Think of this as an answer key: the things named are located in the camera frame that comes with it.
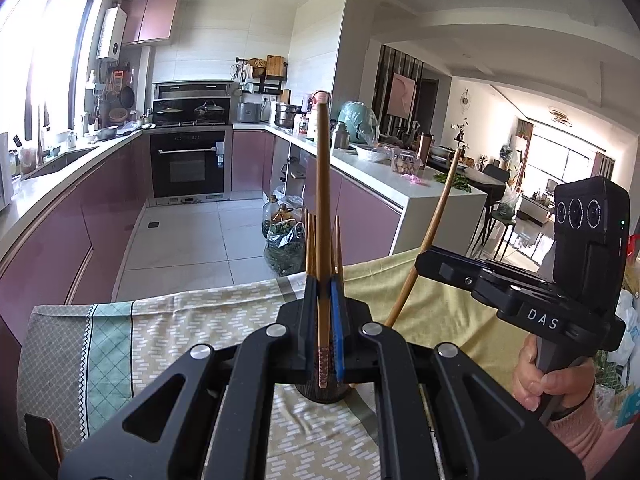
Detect dining table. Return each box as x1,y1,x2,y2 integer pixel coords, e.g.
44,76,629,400
430,150,506,196

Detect pink base cabinets with sink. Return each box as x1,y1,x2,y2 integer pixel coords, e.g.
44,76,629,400
0,130,153,333

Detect teal plastic bag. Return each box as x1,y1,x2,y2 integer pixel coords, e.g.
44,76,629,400
337,101,381,146

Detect black wall shelf rack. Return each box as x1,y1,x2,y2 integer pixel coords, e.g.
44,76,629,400
231,55,290,96

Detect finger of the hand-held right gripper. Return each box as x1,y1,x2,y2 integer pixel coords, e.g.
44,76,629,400
477,259,552,282
415,246,488,302

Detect black built-in oven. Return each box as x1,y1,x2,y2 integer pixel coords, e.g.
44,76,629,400
149,127,233,206

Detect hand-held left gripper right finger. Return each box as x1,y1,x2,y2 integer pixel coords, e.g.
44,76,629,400
330,279,586,480

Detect person's right forearm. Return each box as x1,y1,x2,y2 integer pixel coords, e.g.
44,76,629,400
545,390,631,480

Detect kitchen window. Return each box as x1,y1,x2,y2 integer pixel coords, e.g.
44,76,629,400
0,0,108,161

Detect clear plastic food box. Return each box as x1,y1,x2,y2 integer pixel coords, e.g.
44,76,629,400
391,150,421,177

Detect black range hood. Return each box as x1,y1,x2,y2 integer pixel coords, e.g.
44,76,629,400
152,81,236,101

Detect pink wall painting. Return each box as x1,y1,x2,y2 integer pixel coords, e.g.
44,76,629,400
387,72,417,118

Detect person's right hand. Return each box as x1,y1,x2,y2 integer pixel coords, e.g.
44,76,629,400
511,334,597,413

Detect living room window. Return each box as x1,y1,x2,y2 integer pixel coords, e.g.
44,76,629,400
525,120,616,196

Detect plastic oil bottle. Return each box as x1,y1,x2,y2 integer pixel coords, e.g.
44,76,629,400
262,197,281,238

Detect plastic bags with bottles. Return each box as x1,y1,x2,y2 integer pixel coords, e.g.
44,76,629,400
265,205,307,276

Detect white wall water heater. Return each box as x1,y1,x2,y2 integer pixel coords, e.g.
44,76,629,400
97,7,126,61

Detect pink kettle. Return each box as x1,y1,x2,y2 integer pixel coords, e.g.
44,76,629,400
302,91,332,133

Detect white plastic bag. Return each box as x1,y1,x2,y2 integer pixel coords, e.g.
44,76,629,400
607,290,640,361

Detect dark dining chair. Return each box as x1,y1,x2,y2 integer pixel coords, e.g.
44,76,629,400
470,165,511,256

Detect beige and teal patterned tablecloth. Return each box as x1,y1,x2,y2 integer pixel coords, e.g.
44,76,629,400
17,275,431,480

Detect steel kitchen sink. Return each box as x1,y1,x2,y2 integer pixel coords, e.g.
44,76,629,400
22,147,96,181

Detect pink wall cabinet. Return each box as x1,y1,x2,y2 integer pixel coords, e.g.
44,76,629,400
122,0,181,46

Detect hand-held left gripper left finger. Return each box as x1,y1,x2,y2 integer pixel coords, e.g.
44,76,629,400
57,276,321,480

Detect green leafy vegetables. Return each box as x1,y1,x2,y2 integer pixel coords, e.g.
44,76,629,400
434,172,473,193

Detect steel faucet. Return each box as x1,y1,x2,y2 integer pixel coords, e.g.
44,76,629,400
35,105,48,166

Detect dark wooden chair back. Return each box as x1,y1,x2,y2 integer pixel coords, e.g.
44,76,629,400
24,412,63,468

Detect white countertop oven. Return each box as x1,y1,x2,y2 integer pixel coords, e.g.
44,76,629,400
0,132,13,211

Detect pale yellow cloth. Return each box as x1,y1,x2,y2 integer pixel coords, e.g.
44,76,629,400
342,247,531,396

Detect black mesh utensil holder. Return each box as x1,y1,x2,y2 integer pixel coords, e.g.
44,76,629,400
291,379,352,405

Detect pink peninsula base cabinets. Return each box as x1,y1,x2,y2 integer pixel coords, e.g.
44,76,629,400
230,127,488,271

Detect steel stockpot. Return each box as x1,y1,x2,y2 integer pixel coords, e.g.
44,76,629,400
273,102,303,128

